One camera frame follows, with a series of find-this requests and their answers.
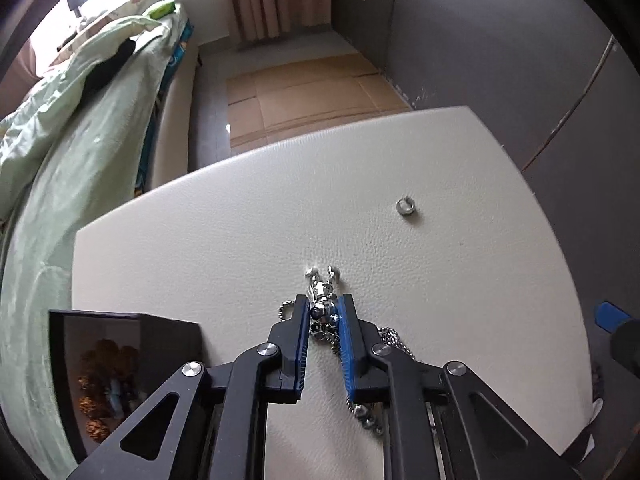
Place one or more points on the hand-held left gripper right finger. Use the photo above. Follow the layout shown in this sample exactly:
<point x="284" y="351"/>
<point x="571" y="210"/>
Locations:
<point x="347" y="355"/>

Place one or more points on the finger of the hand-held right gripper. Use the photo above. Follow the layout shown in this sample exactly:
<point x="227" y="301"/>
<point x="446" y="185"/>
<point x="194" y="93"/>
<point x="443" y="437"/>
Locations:
<point x="610" y="316"/>

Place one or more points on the small green item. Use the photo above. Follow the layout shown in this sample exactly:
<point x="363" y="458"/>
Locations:
<point x="162" y="8"/>

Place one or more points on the flat cardboard sheet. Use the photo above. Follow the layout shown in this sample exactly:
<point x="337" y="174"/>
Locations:
<point x="310" y="100"/>

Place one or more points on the cartoon printed mattress side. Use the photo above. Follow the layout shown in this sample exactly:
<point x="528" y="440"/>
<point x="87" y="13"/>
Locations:
<point x="167" y="70"/>

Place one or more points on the white leather ottoman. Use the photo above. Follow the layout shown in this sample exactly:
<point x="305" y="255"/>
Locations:
<point x="350" y="200"/>

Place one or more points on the grey wardrobe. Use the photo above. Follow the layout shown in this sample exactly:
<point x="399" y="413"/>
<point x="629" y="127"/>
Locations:
<point x="500" y="35"/>

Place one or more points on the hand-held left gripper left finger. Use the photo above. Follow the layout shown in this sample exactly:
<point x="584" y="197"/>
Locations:
<point x="301" y="345"/>

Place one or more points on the black jewelry box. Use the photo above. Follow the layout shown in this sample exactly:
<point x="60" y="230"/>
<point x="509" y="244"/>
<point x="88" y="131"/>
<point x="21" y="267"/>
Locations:
<point x="170" y="340"/>

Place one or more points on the bed with green sheet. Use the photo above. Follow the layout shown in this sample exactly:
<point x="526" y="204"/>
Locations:
<point x="65" y="220"/>

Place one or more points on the green duvet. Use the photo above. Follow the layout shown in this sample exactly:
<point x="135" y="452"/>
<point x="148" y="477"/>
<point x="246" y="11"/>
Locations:
<point x="60" y="105"/>

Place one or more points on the black cloth item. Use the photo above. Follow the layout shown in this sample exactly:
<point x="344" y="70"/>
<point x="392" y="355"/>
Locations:
<point x="107" y="67"/>

